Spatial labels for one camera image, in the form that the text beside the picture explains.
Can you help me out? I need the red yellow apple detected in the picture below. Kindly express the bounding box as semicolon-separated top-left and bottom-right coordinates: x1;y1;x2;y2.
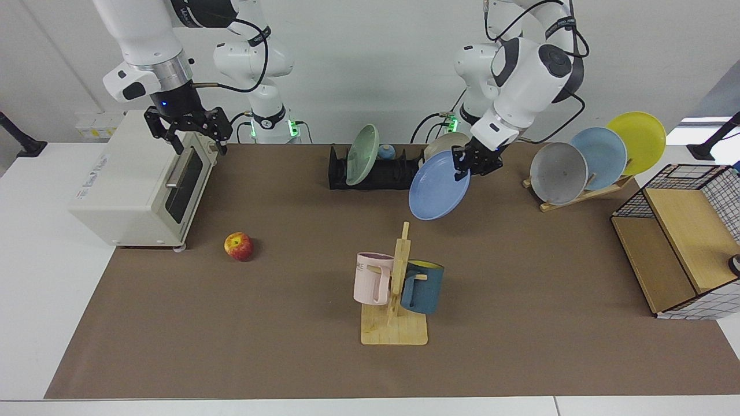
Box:
224;232;254;262

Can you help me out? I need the beige plate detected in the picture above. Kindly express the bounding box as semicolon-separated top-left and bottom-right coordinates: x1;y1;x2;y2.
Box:
423;132;472;163

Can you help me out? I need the grey plate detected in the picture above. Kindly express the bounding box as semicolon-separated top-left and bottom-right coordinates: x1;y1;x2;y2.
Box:
530;142;589;206

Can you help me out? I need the wooden plate rack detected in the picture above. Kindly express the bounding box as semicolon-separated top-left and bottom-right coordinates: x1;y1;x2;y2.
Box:
522;159;634;213

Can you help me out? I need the pale green plate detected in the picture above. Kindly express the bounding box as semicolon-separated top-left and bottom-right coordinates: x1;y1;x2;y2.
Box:
345;124;380;187

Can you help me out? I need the black dish rack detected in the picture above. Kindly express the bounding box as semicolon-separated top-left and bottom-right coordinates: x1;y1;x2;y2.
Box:
328;144;431;191

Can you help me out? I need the light blue plate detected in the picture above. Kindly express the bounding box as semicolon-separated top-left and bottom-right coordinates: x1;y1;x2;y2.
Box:
569;127;628;191

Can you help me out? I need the yellow plate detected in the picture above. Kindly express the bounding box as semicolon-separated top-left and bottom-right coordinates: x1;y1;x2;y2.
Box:
605;112;667;177

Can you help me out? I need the pale toaster oven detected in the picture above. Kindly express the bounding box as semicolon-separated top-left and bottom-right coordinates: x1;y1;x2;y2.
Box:
68;110;219;252

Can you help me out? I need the dark blue mug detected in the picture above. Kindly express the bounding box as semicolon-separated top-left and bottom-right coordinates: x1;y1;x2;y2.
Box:
400;260;445;315

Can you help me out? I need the black stand foot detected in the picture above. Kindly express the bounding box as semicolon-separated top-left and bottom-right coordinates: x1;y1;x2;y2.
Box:
686;111;740;162
0;112;48;158

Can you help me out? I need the pink mug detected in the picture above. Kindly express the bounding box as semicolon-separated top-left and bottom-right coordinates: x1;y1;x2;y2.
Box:
353;252;395;306

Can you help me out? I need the brown table cloth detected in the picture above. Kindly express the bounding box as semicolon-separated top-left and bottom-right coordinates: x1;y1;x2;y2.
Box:
44;142;740;400

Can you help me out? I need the wooden cup stand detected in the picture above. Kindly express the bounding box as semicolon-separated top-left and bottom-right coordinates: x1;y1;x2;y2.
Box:
361;221;429;346

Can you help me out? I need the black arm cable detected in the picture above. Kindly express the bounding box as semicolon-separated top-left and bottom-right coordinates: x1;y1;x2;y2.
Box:
517;0;590;145
191;16;272;93

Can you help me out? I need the black base cable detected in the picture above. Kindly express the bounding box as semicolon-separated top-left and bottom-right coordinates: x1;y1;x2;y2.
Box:
410;110;458;144

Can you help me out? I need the white wall socket box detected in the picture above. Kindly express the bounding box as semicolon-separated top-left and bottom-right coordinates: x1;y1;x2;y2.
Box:
75;113;127;140

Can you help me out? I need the wire basket with wooden floor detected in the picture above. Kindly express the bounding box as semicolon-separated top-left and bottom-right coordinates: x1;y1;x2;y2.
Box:
610;164;740;321

